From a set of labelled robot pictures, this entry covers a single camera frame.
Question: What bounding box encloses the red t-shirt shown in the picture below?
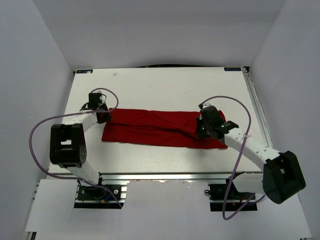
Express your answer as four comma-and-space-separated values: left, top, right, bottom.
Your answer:
101, 108, 228, 150

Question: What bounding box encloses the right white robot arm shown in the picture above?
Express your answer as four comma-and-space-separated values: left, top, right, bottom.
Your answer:
195, 105, 306, 204

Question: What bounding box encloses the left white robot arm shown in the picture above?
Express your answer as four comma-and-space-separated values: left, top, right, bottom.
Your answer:
49, 90, 112, 200

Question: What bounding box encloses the left blue table label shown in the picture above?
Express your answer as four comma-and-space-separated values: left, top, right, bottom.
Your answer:
75, 69, 93, 74

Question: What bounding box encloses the blue table label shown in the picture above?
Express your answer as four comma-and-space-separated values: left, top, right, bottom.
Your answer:
224, 67, 242, 72
75, 69, 93, 74

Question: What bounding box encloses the right blue table label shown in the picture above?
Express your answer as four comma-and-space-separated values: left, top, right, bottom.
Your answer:
224, 67, 242, 72

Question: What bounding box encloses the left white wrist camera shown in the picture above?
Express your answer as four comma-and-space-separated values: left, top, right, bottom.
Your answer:
96, 91, 107, 103

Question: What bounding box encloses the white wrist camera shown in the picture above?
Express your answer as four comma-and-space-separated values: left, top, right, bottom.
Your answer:
198, 102, 211, 109
96, 91, 107, 103

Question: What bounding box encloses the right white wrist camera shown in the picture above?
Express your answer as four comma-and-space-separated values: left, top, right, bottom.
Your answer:
198, 102, 211, 109

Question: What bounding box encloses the aluminium right side rail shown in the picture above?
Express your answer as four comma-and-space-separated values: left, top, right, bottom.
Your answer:
242, 66, 274, 148

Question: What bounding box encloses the aluminium rail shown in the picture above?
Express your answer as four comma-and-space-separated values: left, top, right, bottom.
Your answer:
242, 66, 274, 148
46, 172, 266, 181

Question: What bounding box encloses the aluminium front rail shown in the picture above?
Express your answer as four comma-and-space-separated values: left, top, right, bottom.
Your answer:
46, 172, 266, 181

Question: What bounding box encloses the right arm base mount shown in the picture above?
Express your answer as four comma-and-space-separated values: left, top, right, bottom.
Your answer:
203, 177, 258, 212

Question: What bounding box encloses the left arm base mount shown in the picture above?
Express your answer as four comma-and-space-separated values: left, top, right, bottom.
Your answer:
74, 181, 128, 210

